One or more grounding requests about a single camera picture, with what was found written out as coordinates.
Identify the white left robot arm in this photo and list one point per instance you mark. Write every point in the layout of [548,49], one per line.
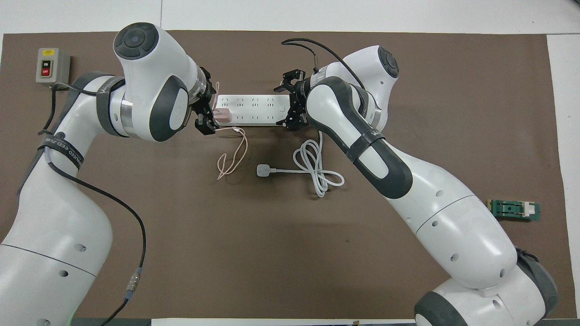
[145,81]

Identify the white power strip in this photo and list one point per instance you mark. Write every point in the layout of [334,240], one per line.
[253,109]

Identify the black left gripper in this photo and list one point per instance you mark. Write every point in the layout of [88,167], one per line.
[206,97]

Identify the pink charger plug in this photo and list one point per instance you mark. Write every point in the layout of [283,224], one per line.
[223,117]

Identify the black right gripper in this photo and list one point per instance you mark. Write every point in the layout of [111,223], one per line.
[300,97]

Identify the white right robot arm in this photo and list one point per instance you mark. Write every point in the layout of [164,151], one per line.
[408,181]

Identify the grey on-off switch box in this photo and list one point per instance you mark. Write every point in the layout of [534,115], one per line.
[52,65]

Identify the brown table mat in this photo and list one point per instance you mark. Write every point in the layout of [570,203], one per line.
[272,253]

